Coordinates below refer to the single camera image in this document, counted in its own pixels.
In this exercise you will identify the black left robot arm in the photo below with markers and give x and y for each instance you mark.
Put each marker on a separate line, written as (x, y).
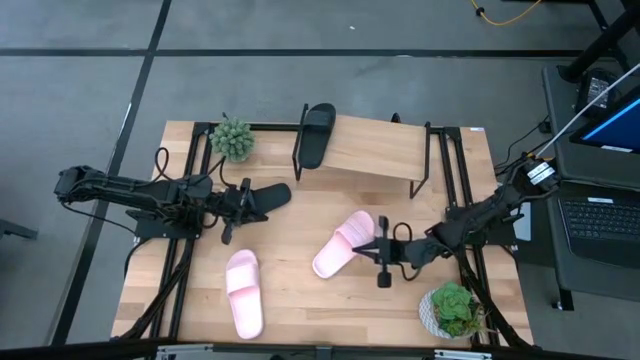
(140, 192)

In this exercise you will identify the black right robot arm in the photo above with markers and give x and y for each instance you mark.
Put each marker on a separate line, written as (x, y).
(485, 212)

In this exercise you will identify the black monitor with blue screen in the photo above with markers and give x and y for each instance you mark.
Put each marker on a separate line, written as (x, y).
(615, 127)

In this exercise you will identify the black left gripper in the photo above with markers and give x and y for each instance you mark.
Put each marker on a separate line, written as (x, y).
(230, 206)

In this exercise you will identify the black slide sandal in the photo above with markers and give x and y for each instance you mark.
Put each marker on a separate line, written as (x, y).
(275, 196)
(316, 135)

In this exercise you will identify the pink slide sandal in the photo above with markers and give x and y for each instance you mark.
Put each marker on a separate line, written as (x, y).
(244, 295)
(342, 245)

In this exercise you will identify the black power adapter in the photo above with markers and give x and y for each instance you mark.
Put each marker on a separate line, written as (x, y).
(597, 92)

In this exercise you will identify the pale green spiky potted plant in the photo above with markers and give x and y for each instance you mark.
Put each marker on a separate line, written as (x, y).
(232, 140)

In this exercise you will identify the wooden shelf with black frame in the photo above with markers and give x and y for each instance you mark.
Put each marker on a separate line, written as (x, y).
(380, 147)

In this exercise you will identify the grey side desk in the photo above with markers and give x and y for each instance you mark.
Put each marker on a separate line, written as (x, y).
(590, 280)

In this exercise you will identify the green succulent in white pot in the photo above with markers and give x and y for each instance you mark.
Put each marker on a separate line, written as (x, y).
(452, 310)

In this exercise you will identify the black laptop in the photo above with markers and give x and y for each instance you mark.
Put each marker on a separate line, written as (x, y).
(602, 225)

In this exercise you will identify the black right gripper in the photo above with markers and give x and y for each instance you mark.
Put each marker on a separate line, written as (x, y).
(395, 252)

